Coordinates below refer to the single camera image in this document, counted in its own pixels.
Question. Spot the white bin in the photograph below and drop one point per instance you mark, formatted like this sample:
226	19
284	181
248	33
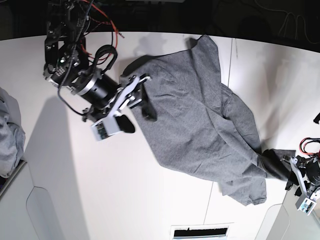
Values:
26	211
285	222

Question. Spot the white right bin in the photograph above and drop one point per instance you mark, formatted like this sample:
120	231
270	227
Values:
285	222

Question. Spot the white left bin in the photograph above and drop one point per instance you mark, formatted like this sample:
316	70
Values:
26	211

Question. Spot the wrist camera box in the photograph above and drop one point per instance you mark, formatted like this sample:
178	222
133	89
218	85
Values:
105	127
305	205

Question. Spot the grey clothes pile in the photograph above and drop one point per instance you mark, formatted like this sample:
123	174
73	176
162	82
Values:
12	135

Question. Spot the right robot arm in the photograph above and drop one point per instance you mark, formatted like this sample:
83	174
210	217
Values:
81	78

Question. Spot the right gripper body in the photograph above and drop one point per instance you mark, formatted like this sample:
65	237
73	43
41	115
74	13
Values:
130	95

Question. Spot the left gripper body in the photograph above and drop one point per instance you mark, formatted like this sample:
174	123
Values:
307	171

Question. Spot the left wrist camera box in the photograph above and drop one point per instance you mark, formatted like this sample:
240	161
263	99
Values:
305	205

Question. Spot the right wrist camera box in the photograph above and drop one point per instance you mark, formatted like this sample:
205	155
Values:
105	127

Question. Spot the grey t-shirt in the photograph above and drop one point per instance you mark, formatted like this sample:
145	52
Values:
203	128

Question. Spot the table cable grommet slot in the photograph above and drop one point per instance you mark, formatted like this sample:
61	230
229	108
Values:
219	231

